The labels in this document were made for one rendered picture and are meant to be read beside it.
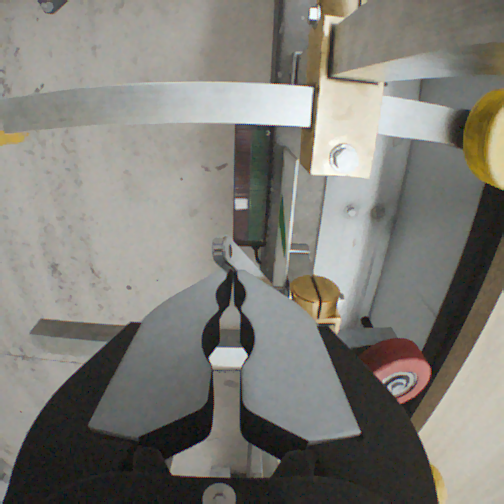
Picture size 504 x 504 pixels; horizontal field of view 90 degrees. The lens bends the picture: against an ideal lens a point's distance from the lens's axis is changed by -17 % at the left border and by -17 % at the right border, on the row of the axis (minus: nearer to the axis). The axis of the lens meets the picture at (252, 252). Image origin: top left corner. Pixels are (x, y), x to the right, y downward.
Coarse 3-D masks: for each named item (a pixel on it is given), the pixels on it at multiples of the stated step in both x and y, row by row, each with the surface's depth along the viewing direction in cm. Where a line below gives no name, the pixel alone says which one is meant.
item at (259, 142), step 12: (264, 132) 36; (252, 144) 37; (264, 144) 37; (252, 156) 38; (264, 156) 38; (252, 168) 38; (264, 168) 38; (252, 180) 39; (264, 180) 39; (252, 192) 40; (252, 204) 40; (252, 216) 41; (252, 228) 42; (252, 240) 43
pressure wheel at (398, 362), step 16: (368, 320) 37; (368, 352) 30; (384, 352) 28; (400, 352) 28; (416, 352) 28; (384, 368) 27; (400, 368) 27; (416, 368) 27; (384, 384) 29; (400, 384) 28; (416, 384) 29; (400, 400) 30
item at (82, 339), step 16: (48, 320) 33; (64, 320) 33; (32, 336) 30; (48, 336) 30; (64, 336) 31; (80, 336) 31; (96, 336) 31; (112, 336) 31; (224, 336) 33; (352, 336) 33; (368, 336) 33; (384, 336) 33; (48, 352) 32; (64, 352) 32; (80, 352) 31; (224, 352) 31; (240, 352) 32
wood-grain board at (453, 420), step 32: (480, 320) 27; (480, 352) 28; (448, 384) 31; (480, 384) 31; (416, 416) 36; (448, 416) 34; (480, 416) 35; (448, 448) 39; (480, 448) 41; (448, 480) 47; (480, 480) 50
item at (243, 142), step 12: (240, 132) 36; (240, 144) 37; (240, 156) 37; (240, 168) 38; (240, 180) 39; (240, 192) 40; (240, 204) 40; (240, 216) 41; (240, 228) 42; (240, 240) 43
